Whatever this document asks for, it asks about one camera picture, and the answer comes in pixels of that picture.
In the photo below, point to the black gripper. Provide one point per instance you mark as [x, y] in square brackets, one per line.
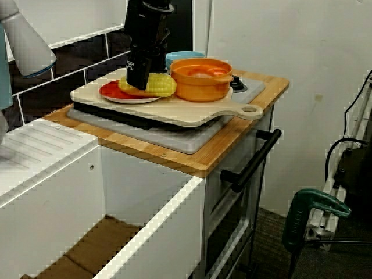
[145, 26]

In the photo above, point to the yellow toy corn cob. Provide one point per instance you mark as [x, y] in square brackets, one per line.
[161, 85]

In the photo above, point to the light blue bowl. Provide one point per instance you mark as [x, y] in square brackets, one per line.
[180, 55]

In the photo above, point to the orange plastic pot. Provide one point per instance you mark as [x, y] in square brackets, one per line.
[200, 87]

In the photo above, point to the red plate with white rim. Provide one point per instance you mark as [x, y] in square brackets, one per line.
[113, 91]

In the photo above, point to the dark tile backsplash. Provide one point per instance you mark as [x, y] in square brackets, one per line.
[81, 52]

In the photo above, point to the grey toy stovetop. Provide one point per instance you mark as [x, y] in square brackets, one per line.
[174, 141]

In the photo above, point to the black stove knob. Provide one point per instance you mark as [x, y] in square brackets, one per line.
[238, 85]

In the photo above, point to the wooden countertop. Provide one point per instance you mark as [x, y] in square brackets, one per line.
[221, 151]

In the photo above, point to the white oven door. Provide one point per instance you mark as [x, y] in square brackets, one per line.
[215, 189]

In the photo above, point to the white toy sink unit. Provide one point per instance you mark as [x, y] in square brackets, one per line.
[58, 186]

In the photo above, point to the green clamp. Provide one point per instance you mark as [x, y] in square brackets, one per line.
[299, 215]

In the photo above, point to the black box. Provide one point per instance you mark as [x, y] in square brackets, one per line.
[357, 174]

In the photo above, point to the aluminium frame rail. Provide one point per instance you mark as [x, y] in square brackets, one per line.
[328, 186]

